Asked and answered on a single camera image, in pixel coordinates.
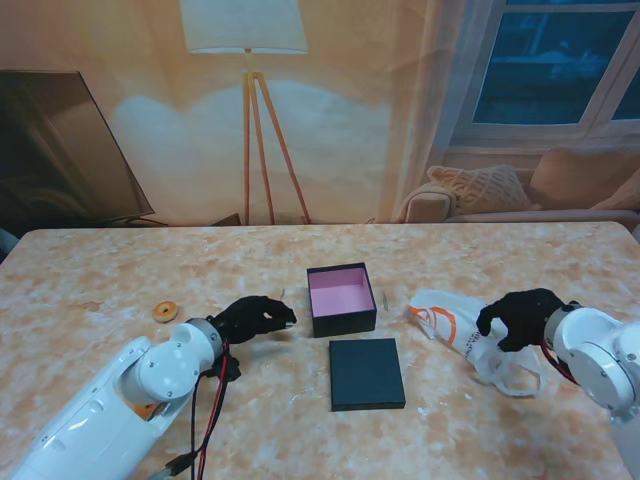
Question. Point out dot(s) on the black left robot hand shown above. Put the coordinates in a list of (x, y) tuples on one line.
[(255, 317)]

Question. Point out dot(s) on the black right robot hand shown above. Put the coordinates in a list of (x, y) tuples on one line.
[(527, 312)]

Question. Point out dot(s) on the white plastic bag orange print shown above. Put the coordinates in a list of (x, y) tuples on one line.
[(450, 310)]

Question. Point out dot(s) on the mini donut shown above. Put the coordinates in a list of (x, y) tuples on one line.
[(160, 314)]

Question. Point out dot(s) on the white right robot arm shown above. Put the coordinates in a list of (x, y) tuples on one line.
[(595, 360)]

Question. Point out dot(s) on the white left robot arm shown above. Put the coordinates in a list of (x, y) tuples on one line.
[(165, 370)]

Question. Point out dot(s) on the black gift box pink inside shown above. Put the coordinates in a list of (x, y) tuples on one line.
[(340, 300)]

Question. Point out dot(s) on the black gift box lid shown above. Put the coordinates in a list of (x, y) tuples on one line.
[(365, 375)]

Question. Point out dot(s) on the knitted beige cushion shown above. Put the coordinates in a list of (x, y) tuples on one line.
[(480, 187)]

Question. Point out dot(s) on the tan plain cushion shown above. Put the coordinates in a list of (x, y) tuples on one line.
[(565, 180), (625, 197)]

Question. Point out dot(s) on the beige sofa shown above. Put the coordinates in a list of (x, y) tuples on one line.
[(425, 200)]

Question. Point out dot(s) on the sheer beige curtain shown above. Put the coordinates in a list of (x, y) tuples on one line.
[(435, 75)]

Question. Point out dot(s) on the dark grey chair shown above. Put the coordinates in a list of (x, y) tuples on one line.
[(5, 242)]

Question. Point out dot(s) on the black flat television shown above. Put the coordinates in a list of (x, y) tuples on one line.
[(50, 150)]

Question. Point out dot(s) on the tripod floor lamp white shade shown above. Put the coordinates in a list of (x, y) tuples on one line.
[(245, 25)]

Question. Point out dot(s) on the window with white frame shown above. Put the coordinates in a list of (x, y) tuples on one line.
[(540, 65)]

